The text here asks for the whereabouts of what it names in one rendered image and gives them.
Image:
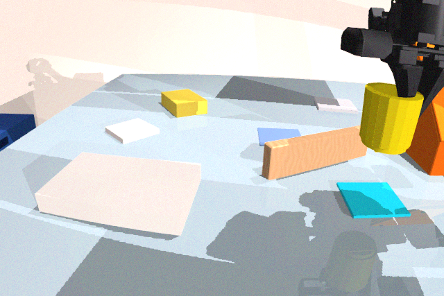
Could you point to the yellow cup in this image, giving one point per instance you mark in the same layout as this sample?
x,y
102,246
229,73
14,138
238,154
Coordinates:
x,y
388,122

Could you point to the yellow block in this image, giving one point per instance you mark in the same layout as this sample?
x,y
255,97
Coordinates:
x,y
184,103

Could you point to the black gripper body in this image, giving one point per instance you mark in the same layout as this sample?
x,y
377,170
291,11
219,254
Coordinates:
x,y
422,21

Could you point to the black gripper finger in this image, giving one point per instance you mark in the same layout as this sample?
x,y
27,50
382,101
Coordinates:
x,y
431,82
406,77

